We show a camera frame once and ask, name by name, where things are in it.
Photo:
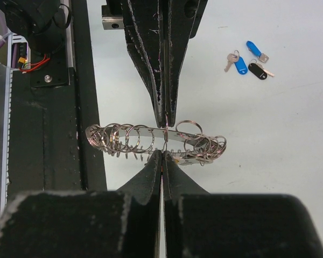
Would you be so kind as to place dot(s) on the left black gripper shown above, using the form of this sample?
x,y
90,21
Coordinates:
x,y
144,36

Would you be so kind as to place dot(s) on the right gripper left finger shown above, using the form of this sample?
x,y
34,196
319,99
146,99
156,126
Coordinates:
x,y
121,223

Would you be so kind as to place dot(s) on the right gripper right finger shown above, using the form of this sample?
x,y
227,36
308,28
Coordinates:
x,y
203,224

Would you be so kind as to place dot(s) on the yellow tag key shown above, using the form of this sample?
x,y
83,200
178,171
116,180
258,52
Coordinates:
x,y
185,162

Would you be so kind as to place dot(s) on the metal disc with keyrings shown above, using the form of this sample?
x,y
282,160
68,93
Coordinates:
x,y
186,140

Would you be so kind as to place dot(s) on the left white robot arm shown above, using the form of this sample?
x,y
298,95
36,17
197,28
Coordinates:
x,y
39,22

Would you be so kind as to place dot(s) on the blue tag key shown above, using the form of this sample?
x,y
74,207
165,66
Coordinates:
x,y
236,60
256,52

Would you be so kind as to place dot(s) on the black tag key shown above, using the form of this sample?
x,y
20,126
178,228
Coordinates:
x,y
258,70

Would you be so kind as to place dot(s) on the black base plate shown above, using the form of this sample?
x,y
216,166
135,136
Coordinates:
x,y
50,111

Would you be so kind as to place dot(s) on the white slotted cable duct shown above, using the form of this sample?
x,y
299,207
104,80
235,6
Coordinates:
x,y
11,39

